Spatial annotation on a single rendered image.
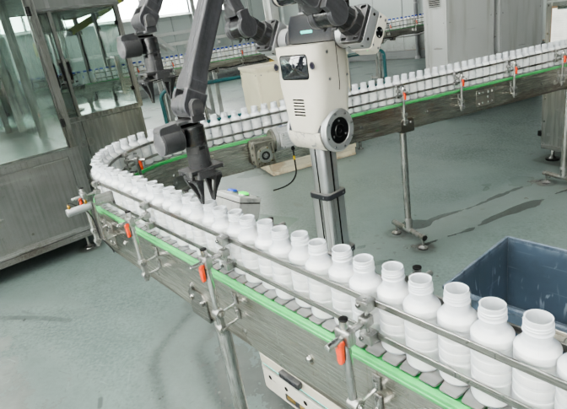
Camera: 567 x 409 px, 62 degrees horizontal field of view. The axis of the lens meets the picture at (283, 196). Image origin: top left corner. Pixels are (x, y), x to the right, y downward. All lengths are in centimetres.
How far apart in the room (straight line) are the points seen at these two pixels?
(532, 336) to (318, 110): 115
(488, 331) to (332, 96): 113
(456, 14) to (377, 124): 411
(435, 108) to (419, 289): 258
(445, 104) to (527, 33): 464
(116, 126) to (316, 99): 482
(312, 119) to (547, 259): 85
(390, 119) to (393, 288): 233
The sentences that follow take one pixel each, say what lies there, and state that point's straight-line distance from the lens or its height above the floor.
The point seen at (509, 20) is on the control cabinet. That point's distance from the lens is 762.
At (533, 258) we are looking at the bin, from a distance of 141.
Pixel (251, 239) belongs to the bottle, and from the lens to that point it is 110.
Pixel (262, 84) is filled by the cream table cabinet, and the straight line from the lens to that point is 509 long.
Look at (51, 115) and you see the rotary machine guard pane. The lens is 414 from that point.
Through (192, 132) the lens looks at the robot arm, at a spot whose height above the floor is 136.
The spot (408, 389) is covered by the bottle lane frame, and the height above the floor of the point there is 98.
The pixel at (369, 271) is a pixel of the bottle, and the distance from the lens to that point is 86.
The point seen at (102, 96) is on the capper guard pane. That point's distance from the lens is 626.
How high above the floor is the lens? 158
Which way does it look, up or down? 20 degrees down
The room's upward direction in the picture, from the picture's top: 9 degrees counter-clockwise
